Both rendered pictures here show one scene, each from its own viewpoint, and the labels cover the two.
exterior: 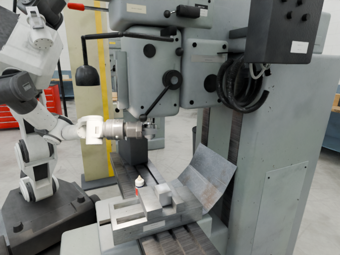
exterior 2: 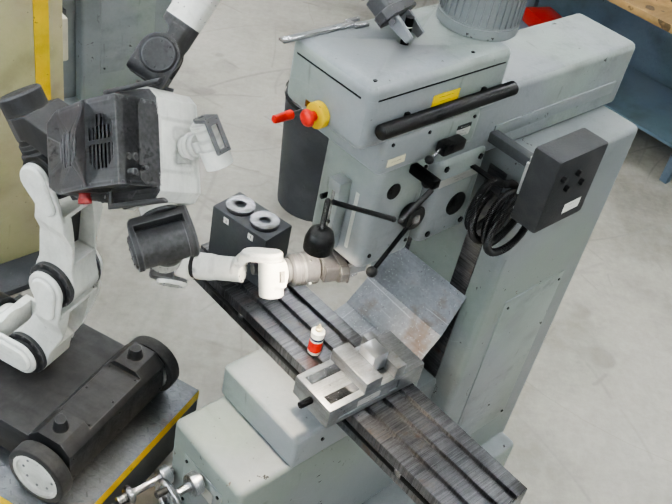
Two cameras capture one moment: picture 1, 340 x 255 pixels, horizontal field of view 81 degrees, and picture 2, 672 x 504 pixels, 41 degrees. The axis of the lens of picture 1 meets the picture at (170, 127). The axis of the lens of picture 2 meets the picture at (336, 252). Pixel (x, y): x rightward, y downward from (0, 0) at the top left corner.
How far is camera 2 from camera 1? 1.81 m
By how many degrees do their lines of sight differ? 30
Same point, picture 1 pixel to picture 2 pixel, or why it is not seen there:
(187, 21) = not seen: hidden behind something
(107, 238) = (289, 420)
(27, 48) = (179, 164)
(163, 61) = (404, 196)
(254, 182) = (488, 318)
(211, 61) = (461, 179)
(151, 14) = (408, 159)
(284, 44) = (556, 211)
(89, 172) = not seen: outside the picture
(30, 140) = (77, 267)
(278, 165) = (523, 288)
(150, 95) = (380, 239)
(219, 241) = not seen: hidden behind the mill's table
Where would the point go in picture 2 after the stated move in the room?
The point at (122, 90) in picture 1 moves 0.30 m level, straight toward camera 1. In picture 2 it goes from (336, 227) to (402, 306)
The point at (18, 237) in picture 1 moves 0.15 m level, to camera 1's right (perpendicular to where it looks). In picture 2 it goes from (72, 439) to (125, 432)
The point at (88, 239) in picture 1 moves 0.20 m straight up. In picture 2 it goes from (230, 425) to (238, 378)
